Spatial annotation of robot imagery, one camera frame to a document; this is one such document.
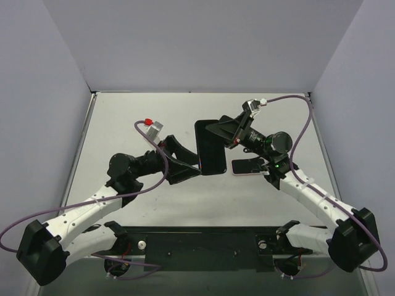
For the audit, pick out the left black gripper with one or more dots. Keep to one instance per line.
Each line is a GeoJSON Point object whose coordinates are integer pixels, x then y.
{"type": "Point", "coordinates": [166, 159]}

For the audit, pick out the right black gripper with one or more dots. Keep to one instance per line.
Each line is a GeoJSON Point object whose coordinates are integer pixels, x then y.
{"type": "Point", "coordinates": [239, 130]}

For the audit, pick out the black phone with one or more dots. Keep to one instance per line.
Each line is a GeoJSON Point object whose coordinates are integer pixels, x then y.
{"type": "Point", "coordinates": [210, 150]}

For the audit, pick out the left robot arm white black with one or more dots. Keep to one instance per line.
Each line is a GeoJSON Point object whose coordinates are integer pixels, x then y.
{"type": "Point", "coordinates": [46, 249]}

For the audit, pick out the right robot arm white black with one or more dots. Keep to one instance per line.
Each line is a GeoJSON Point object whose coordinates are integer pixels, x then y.
{"type": "Point", "coordinates": [349, 236]}

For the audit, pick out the phone in pink case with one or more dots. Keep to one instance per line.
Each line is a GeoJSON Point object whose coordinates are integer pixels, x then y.
{"type": "Point", "coordinates": [251, 166]}

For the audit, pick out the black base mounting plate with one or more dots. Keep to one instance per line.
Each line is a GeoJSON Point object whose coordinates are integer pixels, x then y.
{"type": "Point", "coordinates": [198, 248]}

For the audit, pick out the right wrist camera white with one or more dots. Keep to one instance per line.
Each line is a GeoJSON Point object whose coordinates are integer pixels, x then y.
{"type": "Point", "coordinates": [252, 107]}

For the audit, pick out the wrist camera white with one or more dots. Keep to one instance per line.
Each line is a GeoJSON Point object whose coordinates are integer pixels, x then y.
{"type": "Point", "coordinates": [252, 107]}
{"type": "Point", "coordinates": [153, 129]}

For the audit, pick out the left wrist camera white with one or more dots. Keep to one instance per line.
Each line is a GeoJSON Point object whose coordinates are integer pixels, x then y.
{"type": "Point", "coordinates": [153, 129]}

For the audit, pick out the aluminium frame rail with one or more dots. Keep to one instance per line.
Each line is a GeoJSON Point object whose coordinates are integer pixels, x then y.
{"type": "Point", "coordinates": [326, 158]}

